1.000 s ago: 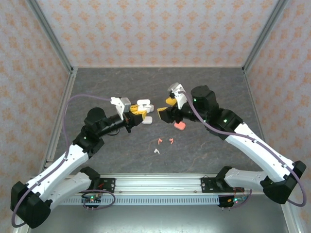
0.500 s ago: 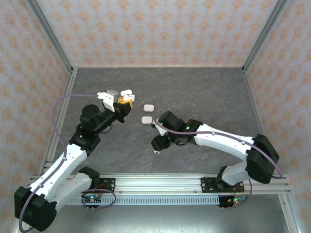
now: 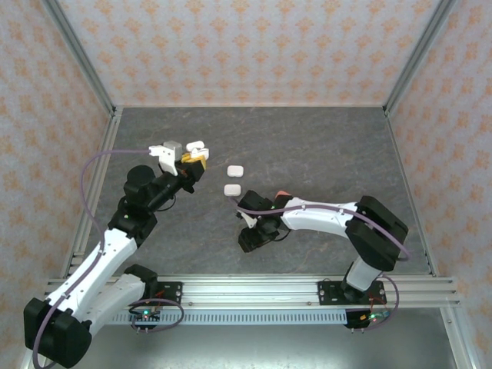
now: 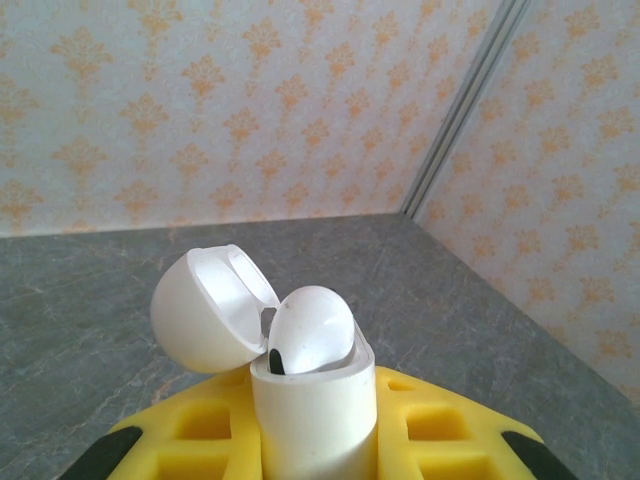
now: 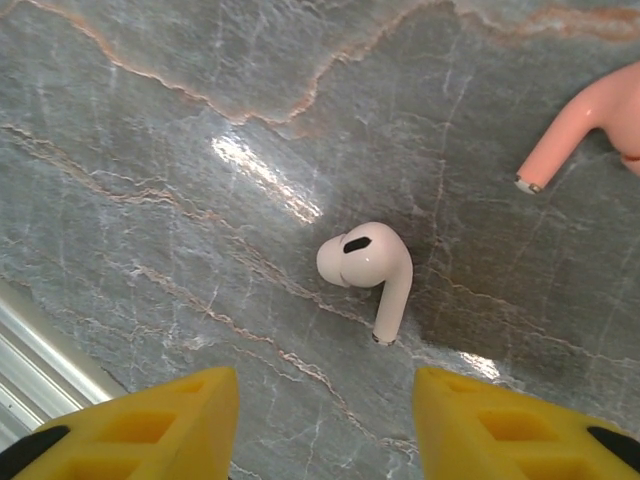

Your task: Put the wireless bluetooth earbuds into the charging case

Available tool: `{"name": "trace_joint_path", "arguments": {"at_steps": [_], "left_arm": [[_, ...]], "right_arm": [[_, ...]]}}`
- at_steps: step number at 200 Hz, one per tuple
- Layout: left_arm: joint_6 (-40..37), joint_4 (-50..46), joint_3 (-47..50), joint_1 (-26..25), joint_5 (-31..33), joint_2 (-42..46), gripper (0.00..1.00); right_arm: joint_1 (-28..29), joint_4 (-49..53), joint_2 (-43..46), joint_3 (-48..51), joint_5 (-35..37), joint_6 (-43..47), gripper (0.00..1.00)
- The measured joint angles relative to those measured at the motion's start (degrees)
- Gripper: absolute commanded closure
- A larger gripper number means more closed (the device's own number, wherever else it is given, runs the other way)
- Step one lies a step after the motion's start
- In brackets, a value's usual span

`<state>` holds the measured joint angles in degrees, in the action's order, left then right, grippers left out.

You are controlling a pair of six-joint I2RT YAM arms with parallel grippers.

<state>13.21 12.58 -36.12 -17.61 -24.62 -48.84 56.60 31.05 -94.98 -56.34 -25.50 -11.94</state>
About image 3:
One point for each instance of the white earbud charging case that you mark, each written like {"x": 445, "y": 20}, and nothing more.
{"x": 198, "y": 150}
{"x": 232, "y": 189}
{"x": 235, "y": 171}

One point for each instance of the pink earbud charging case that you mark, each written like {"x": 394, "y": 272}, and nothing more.
{"x": 282, "y": 193}

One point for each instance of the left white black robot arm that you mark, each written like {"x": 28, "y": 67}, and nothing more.
{"x": 57, "y": 338}

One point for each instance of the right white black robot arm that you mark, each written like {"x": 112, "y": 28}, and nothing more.
{"x": 376, "y": 238}

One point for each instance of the grey metal sheet panel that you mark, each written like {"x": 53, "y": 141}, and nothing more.
{"x": 246, "y": 346}

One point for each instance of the small electronics board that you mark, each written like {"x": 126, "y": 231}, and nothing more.
{"x": 145, "y": 316}
{"x": 371, "y": 317}

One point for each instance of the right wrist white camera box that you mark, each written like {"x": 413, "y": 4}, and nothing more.
{"x": 250, "y": 221}

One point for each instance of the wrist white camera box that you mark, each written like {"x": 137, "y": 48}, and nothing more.
{"x": 169, "y": 153}
{"x": 250, "y": 221}

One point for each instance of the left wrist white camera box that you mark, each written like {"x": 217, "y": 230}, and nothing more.
{"x": 169, "y": 153}

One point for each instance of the aluminium table side rail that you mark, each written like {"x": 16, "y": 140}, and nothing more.
{"x": 107, "y": 138}
{"x": 396, "y": 138}

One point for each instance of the long aluminium mounting rail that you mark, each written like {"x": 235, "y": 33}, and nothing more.
{"x": 250, "y": 292}

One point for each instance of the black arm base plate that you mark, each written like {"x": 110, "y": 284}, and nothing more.
{"x": 326, "y": 294}
{"x": 173, "y": 294}

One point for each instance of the aluminium frame post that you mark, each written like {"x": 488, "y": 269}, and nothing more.
{"x": 79, "y": 50}
{"x": 420, "y": 50}

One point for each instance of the short aluminium frame rail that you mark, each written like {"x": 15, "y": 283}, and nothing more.
{"x": 457, "y": 338}

